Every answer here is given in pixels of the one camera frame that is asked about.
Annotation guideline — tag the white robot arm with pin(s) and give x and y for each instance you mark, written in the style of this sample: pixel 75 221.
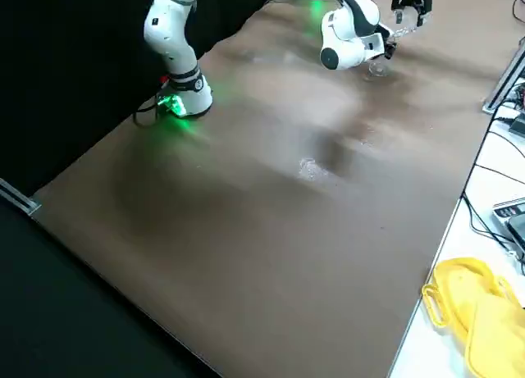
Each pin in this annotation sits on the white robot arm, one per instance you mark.
pixel 172 46

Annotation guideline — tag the black desk device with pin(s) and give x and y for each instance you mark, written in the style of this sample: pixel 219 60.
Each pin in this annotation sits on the black desk device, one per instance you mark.
pixel 519 126

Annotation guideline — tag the yellow plastic lid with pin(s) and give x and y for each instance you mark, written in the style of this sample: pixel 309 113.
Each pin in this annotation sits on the yellow plastic lid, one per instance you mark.
pixel 500 341

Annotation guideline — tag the aluminium frame rail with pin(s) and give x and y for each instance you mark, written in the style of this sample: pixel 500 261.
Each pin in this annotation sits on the aluminium frame rail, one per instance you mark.
pixel 20 199

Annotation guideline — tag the aluminium camera post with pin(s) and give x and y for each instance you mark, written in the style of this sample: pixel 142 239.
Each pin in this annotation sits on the aluminium camera post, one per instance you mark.
pixel 502 87

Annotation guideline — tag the yellow plastic basket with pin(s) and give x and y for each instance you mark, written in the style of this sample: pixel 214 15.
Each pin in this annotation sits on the yellow plastic basket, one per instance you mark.
pixel 463 271

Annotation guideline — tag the glass conical flask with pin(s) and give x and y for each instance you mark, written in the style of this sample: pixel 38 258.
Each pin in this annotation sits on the glass conical flask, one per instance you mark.
pixel 379 69

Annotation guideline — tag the grey button device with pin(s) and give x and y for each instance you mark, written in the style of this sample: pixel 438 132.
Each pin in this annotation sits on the grey button device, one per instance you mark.
pixel 510 210

